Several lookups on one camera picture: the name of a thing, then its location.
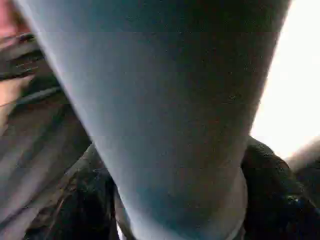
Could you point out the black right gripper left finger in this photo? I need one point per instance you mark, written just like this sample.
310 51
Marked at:
80 205

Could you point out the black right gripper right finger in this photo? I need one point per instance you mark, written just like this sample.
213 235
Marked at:
280 200

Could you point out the white plastic table leg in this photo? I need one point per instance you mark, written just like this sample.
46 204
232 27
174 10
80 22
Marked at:
165 100

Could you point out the black plastic mat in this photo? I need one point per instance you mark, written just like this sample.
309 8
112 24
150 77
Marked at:
35 150

